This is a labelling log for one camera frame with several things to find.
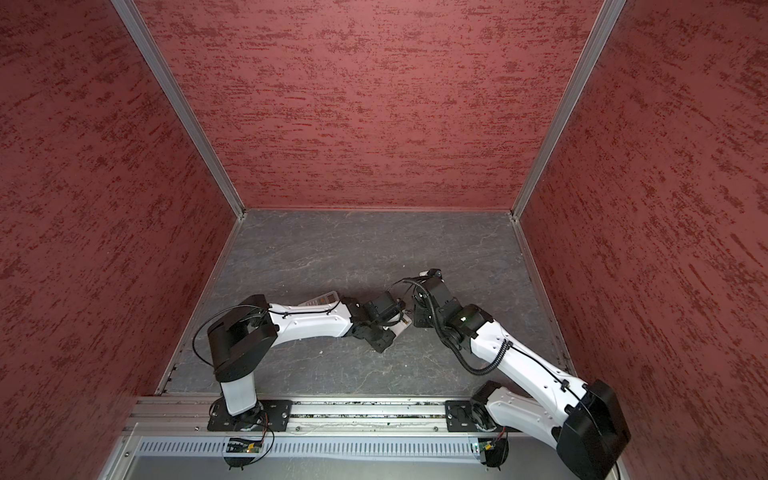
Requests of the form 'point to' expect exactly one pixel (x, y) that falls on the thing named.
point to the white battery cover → (424, 273)
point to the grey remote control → (331, 297)
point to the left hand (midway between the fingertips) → (381, 343)
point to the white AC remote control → (403, 325)
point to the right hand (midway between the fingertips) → (417, 316)
